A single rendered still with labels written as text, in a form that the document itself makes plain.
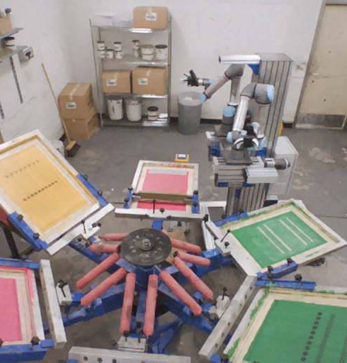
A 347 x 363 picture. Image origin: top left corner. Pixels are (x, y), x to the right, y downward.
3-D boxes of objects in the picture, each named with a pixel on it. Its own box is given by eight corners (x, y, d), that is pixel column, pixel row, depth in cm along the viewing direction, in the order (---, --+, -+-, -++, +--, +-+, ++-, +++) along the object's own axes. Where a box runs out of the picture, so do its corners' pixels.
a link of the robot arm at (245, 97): (241, 78, 251) (225, 140, 247) (256, 80, 248) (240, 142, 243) (242, 85, 262) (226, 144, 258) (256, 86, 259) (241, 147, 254)
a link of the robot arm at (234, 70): (241, 72, 289) (202, 105, 320) (244, 69, 297) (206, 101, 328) (233, 62, 287) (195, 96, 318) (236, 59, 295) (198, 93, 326)
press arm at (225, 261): (292, 235, 265) (293, 230, 261) (297, 239, 260) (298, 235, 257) (146, 289, 220) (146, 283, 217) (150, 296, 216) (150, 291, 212)
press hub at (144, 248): (131, 335, 285) (120, 215, 207) (177, 339, 282) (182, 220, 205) (122, 384, 253) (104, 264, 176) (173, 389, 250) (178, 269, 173)
